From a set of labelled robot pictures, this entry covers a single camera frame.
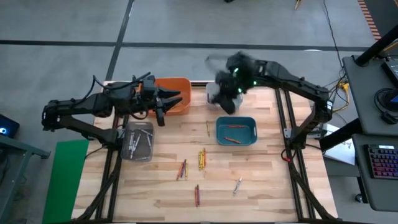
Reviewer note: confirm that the white plastic bin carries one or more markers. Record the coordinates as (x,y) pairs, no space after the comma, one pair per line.
(238,105)

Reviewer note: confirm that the black pole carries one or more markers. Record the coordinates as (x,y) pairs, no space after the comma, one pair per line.
(373,49)

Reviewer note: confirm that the purple crayon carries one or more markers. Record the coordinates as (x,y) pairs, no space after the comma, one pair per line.
(183,168)
(198,194)

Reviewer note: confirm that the red connector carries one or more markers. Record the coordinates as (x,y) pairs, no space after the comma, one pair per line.
(289,159)

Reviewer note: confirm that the hazard-striped floor mat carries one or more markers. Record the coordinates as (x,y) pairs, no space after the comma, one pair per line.
(385,15)

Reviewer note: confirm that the black aluminium table frame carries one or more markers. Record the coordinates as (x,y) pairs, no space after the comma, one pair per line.
(199,83)

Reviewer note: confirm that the silver metal bracket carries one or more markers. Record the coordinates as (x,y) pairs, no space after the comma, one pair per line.
(288,132)

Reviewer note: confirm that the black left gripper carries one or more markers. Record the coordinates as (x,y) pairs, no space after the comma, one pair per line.
(147,96)

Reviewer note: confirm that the grey desk with keyboard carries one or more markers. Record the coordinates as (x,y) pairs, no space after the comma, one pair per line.
(360,186)

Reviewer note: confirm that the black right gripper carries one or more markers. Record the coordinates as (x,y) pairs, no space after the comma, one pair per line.
(230,85)

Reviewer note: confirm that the backlit black keyboard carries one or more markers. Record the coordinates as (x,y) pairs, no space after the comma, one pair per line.
(382,161)

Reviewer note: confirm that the white paper sheet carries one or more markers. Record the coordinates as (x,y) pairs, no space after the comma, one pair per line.
(342,152)

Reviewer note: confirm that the black headphones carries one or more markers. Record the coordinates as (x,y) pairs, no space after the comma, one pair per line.
(389,118)

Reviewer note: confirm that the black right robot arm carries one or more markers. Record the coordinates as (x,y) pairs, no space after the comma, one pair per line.
(295,84)

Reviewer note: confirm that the teal plastic bin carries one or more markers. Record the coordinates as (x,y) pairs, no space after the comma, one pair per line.
(245,133)

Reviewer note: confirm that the flat black device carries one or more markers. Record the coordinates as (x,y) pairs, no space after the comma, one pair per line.
(392,70)

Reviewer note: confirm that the black box with blue light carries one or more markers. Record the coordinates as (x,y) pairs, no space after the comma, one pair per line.
(9,124)

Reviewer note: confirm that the black desk caster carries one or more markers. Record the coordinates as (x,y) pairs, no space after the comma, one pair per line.
(359,198)

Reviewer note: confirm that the clear grey plastic bin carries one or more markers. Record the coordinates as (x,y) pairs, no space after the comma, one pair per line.
(126,155)

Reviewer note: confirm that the black desk beam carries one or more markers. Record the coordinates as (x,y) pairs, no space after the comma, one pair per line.
(339,137)

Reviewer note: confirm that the white crayon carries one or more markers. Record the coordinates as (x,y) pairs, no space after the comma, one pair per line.
(146,132)
(237,186)
(142,158)
(136,146)
(149,140)
(130,140)
(133,140)

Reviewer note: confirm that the grey desk with pole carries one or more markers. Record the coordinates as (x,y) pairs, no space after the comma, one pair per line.
(363,93)

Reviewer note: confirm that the red orange crayon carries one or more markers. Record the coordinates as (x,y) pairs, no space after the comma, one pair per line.
(204,157)

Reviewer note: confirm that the grey metal stand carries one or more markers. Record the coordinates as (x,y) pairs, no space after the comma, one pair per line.
(18,149)

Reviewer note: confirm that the orange plastic bin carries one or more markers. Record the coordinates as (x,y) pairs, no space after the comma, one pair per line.
(183,84)

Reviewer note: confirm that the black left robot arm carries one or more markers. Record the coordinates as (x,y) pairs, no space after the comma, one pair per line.
(84,104)

